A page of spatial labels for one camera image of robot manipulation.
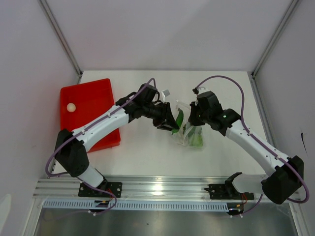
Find clear zip top bag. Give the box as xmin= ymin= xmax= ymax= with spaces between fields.
xmin=171 ymin=100 xmax=204 ymax=149

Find white slotted cable duct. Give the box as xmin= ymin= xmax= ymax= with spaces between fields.
xmin=43 ymin=199 xmax=229 ymax=212

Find right aluminium corner post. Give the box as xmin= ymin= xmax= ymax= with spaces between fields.
xmin=251 ymin=0 xmax=302 ymax=79

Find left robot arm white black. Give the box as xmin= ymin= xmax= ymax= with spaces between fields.
xmin=52 ymin=83 xmax=179 ymax=197

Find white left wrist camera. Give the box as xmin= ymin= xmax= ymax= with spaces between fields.
xmin=160 ymin=89 xmax=170 ymax=103

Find green bell pepper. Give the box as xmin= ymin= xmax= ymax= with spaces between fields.
xmin=187 ymin=126 xmax=202 ymax=137

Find green chili pepper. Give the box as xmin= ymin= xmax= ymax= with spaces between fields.
xmin=172 ymin=108 xmax=184 ymax=134

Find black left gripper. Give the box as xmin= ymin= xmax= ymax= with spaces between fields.
xmin=143 ymin=102 xmax=179 ymax=132

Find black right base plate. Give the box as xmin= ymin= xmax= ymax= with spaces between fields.
xmin=204 ymin=184 xmax=254 ymax=200

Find aluminium rail frame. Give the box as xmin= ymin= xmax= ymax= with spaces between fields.
xmin=33 ymin=176 xmax=302 ymax=204

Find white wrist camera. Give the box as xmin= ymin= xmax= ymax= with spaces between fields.
xmin=192 ymin=87 xmax=210 ymax=94
xmin=160 ymin=89 xmax=170 ymax=103

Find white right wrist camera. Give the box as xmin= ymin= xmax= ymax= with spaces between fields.
xmin=192 ymin=87 xmax=210 ymax=94

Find green round lime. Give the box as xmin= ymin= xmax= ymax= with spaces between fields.
xmin=189 ymin=134 xmax=203 ymax=148

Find aluminium corner post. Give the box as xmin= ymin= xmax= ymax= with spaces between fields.
xmin=251 ymin=0 xmax=302 ymax=79
xmin=37 ymin=0 xmax=82 ymax=77

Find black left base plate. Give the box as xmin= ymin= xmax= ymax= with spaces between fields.
xmin=78 ymin=182 xmax=123 ymax=198

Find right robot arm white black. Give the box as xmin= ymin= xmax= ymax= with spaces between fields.
xmin=189 ymin=87 xmax=304 ymax=205

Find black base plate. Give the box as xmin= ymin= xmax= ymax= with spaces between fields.
xmin=204 ymin=184 xmax=254 ymax=200
xmin=78 ymin=182 xmax=123 ymax=198

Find left aluminium corner post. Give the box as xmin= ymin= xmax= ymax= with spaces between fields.
xmin=37 ymin=0 xmax=82 ymax=77

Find red plastic tray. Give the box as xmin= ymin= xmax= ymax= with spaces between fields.
xmin=60 ymin=78 xmax=122 ymax=154

